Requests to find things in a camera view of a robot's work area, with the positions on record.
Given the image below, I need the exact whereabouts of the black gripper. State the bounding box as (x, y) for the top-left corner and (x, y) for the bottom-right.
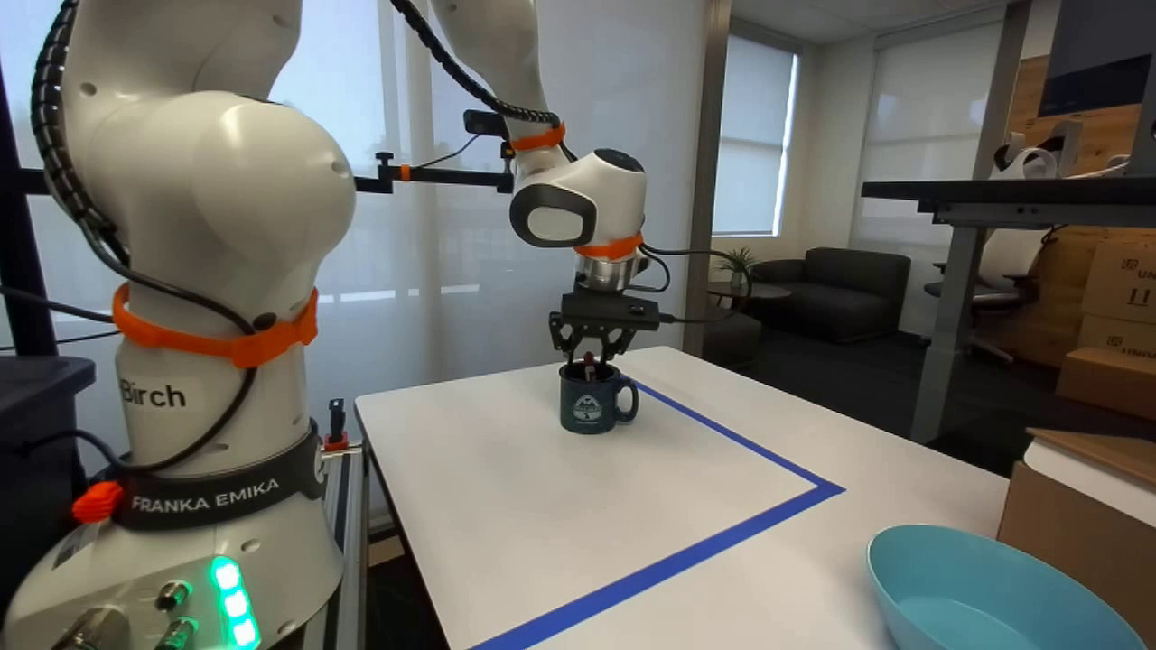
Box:
(547, 284), (630, 370)

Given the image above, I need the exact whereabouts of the dark blue ceramic mug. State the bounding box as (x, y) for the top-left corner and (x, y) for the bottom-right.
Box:
(557, 360), (644, 438)

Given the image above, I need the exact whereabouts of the blue tape strip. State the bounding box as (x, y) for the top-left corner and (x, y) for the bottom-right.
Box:
(627, 376), (847, 497)
(469, 476), (847, 650)

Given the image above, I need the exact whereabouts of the dark sofa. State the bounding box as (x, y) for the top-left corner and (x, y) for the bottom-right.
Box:
(742, 241), (917, 350)

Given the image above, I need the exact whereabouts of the white window blind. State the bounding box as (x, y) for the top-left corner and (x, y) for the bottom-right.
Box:
(712, 29), (801, 241)
(854, 19), (1004, 189)

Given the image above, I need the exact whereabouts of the black and orange clamp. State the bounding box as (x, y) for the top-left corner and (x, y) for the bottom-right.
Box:
(314, 395), (369, 489)

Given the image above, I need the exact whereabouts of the black standing desk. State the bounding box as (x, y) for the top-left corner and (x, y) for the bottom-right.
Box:
(854, 175), (1156, 446)

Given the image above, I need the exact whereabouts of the light blue plastic bowl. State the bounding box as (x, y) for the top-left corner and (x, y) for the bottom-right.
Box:
(868, 520), (1148, 650)

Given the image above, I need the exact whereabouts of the stacked cardboard box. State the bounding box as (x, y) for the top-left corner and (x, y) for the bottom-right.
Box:
(1054, 342), (1156, 423)
(1078, 228), (1156, 326)
(1072, 312), (1156, 360)

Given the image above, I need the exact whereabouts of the open cardboard box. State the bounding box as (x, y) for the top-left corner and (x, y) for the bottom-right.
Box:
(993, 423), (1156, 650)

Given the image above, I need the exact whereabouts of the black cabinet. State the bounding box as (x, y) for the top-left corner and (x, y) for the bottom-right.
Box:
(0, 350), (102, 609)

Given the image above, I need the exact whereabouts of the black monitor screen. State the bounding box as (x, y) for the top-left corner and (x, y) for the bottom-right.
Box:
(1036, 0), (1156, 118)

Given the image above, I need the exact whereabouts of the thin black camera cable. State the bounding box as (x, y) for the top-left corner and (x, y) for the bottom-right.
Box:
(630, 241), (751, 334)

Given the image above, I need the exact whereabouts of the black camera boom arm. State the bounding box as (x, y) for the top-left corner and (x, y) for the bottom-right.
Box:
(351, 147), (522, 200)

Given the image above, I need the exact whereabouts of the small black boom camera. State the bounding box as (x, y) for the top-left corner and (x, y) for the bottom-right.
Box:
(458, 107), (511, 142)

